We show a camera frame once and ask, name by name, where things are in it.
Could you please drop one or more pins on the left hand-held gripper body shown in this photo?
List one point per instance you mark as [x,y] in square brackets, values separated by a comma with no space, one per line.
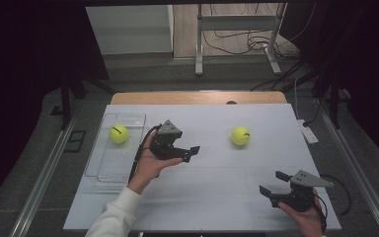
[164,148]

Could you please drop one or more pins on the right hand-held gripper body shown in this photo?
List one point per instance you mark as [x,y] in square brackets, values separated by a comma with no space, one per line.
[301,195]

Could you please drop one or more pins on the yellow tennis ball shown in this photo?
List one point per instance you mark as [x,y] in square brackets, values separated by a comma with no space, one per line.
[119,133]
[240,136]

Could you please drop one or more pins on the clear plastic container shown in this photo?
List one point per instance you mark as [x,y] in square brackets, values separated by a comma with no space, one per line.
[115,161]

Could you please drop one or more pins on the person's left hand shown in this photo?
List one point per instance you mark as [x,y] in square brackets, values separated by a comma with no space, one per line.
[148,168]

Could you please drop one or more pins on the person's right hand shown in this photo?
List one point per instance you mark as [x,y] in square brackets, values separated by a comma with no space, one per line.
[307,222]

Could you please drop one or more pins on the white board sheet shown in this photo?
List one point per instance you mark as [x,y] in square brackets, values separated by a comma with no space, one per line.
[210,197]

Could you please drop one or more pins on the white power strip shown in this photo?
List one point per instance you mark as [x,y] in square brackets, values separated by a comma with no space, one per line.
[308,132]

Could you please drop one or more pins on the black metal stand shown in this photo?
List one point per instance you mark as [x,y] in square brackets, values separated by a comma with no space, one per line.
[66,98]
[334,105]

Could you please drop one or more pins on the white cabinet panel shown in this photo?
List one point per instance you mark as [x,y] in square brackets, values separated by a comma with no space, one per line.
[128,29]

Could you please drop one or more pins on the aluminium rail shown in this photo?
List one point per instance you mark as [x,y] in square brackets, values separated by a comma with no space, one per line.
[42,184]
[358,174]

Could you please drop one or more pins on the grey metal stand frame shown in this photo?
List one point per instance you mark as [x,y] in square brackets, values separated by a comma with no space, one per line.
[199,42]

